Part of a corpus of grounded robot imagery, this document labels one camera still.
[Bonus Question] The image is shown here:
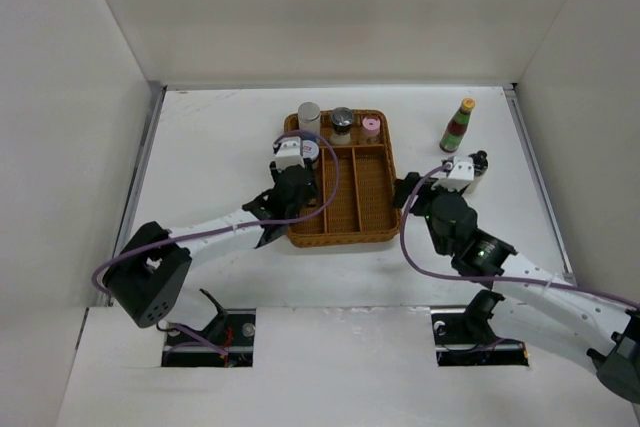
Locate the short jar white red lid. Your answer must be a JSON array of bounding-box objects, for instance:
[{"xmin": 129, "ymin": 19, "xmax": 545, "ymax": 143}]
[{"xmin": 301, "ymin": 139, "xmax": 320, "ymax": 170}]

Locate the white bottle black cap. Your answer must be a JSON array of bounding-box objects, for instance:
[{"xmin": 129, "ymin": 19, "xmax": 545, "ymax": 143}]
[{"xmin": 465, "ymin": 150, "xmax": 489, "ymax": 194}]

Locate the red sauce bottle yellow cap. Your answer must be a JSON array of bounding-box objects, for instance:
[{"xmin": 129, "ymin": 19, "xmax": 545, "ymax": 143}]
[{"xmin": 439, "ymin": 98, "xmax": 476, "ymax": 153}]

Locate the pink-capped spice jar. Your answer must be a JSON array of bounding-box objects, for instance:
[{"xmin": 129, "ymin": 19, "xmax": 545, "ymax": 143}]
[{"xmin": 359, "ymin": 116, "xmax": 382, "ymax": 145}]

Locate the tall jar silver lid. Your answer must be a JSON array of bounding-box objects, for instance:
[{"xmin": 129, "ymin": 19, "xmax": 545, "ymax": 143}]
[{"xmin": 297, "ymin": 102, "xmax": 321, "ymax": 141}]

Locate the black-top salt grinder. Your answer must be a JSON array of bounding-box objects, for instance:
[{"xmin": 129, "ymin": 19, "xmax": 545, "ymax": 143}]
[{"xmin": 330, "ymin": 107, "xmax": 355, "ymax": 146}]

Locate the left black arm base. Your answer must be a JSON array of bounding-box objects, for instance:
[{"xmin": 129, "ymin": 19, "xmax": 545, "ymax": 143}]
[{"xmin": 156, "ymin": 289, "xmax": 257, "ymax": 368}]

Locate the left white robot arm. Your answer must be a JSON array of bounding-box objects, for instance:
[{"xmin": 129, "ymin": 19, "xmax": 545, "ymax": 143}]
[{"xmin": 102, "ymin": 161, "xmax": 318, "ymax": 346}]

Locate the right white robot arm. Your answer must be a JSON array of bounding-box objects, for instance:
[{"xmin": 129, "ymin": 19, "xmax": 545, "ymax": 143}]
[{"xmin": 393, "ymin": 164, "xmax": 639, "ymax": 403}]

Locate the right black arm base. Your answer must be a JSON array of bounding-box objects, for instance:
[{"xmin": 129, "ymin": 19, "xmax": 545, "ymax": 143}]
[{"xmin": 430, "ymin": 290, "xmax": 529, "ymax": 367}]

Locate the brown wicker divided tray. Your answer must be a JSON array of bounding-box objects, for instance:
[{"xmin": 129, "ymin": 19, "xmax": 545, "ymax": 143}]
[{"xmin": 287, "ymin": 110, "xmax": 400, "ymax": 248}]

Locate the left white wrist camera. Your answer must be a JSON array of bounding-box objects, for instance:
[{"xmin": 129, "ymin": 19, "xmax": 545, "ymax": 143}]
[{"xmin": 273, "ymin": 136, "xmax": 305, "ymax": 172}]

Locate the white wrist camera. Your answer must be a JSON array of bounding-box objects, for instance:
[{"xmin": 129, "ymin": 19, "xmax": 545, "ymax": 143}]
[
  {"xmin": 273, "ymin": 136, "xmax": 305, "ymax": 172},
  {"xmin": 442, "ymin": 156, "xmax": 475, "ymax": 183}
]

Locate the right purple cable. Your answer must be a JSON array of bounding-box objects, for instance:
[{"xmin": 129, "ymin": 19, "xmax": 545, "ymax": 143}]
[{"xmin": 398, "ymin": 161, "xmax": 640, "ymax": 311}]

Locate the purple cable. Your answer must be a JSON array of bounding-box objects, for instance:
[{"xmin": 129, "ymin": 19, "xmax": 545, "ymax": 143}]
[
  {"xmin": 92, "ymin": 130, "xmax": 342, "ymax": 308},
  {"xmin": 398, "ymin": 161, "xmax": 640, "ymax": 311}
]

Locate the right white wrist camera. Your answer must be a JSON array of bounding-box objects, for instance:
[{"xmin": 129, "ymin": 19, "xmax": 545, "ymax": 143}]
[{"xmin": 442, "ymin": 156, "xmax": 475, "ymax": 183}]

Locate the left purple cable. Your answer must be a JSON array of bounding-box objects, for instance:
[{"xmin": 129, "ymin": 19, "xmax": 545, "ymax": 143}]
[{"xmin": 92, "ymin": 130, "xmax": 342, "ymax": 308}]

